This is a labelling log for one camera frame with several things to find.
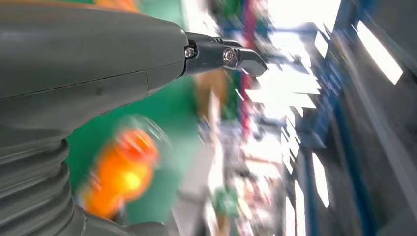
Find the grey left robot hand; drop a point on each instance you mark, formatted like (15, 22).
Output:
(81, 62)

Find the open cardboard box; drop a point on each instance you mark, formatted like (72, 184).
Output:
(210, 94)

